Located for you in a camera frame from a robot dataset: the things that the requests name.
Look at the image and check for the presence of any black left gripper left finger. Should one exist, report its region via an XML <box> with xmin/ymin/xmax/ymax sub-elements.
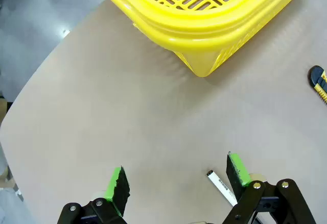
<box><xmin>57</xmin><ymin>166</ymin><xmax>131</xmax><ymax>224</ymax></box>

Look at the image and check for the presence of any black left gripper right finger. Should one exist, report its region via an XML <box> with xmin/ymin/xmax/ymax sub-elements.
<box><xmin>222</xmin><ymin>151</ymin><xmax>317</xmax><ymax>224</ymax></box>

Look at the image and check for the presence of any black and yellow marker pen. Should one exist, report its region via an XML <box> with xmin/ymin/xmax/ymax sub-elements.
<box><xmin>206</xmin><ymin>169</ymin><xmax>239</xmax><ymax>207</ymax></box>

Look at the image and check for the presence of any yellow plastic shopping basket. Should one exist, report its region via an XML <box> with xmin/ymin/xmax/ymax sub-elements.
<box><xmin>74</xmin><ymin>0</ymin><xmax>311</xmax><ymax>78</ymax></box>

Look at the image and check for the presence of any yellow and black utility knife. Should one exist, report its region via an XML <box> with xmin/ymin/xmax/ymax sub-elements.
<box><xmin>307</xmin><ymin>65</ymin><xmax>327</xmax><ymax>105</ymax></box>

